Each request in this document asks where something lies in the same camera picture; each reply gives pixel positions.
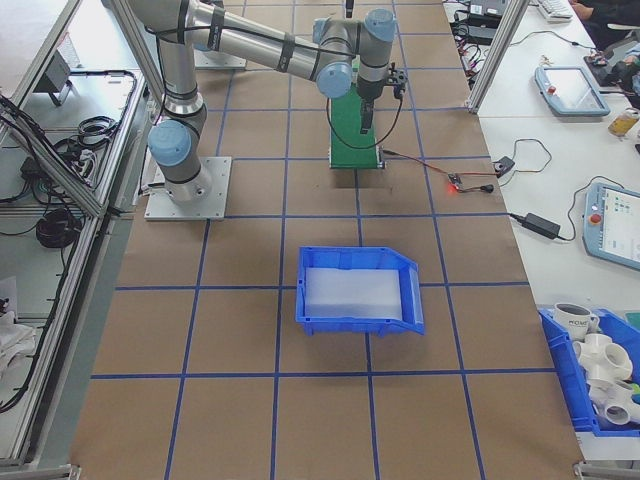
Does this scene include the aluminium frame bar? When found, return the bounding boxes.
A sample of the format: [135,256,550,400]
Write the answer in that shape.
[0,462,81,480]
[573,459,640,480]

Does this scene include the green conveyor belt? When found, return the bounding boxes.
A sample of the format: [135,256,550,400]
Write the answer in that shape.
[327,84,386,171]

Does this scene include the white crumpled cloth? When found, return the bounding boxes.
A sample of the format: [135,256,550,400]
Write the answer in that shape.
[0,274,37,384]

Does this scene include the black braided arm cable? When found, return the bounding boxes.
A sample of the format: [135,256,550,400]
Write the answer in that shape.
[325,92,405,151]

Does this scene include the blue grey teach pendant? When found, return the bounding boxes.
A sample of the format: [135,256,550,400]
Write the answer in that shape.
[578,181,640,275]
[533,64,612,119]

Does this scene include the white PVC pipe fitting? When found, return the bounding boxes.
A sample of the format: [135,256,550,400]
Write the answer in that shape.
[588,378,640,429]
[572,333,635,384]

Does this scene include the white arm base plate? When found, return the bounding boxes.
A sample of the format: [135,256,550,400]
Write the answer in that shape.
[192,48,249,71]
[143,155,234,222]

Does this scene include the black coiled cables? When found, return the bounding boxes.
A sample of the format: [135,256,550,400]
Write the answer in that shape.
[35,207,85,250]

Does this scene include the V-shaped metal bar frame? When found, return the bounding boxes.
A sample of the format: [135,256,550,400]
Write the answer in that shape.
[0,0,169,474]

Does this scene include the white printed mug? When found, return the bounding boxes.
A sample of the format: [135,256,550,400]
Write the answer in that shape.
[552,301,601,335]

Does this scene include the small blue parts bin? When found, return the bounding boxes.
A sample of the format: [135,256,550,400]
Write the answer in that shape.
[537,307,640,435]

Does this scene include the grey metal box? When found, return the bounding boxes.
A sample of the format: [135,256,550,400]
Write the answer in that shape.
[33,49,77,107]

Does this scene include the aluminium profile post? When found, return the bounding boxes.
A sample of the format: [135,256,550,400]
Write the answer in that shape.
[466,0,532,116]

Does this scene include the black power adapter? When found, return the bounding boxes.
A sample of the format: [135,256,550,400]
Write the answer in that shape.
[519,211,562,240]

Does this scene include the red and black wire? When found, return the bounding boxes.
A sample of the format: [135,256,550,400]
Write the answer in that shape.
[382,148,451,177]

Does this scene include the white keyboard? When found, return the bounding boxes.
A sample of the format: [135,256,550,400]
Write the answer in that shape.
[538,0,575,24]

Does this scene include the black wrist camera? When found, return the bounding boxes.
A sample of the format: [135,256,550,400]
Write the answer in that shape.
[387,62,409,99]

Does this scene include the large blue storage bin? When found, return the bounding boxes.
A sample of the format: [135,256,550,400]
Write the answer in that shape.
[294,244,427,340]

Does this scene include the large black power brick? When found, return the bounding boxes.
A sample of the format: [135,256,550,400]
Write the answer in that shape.
[462,22,501,44]

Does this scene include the black bag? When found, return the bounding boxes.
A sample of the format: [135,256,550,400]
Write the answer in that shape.
[597,39,640,96]

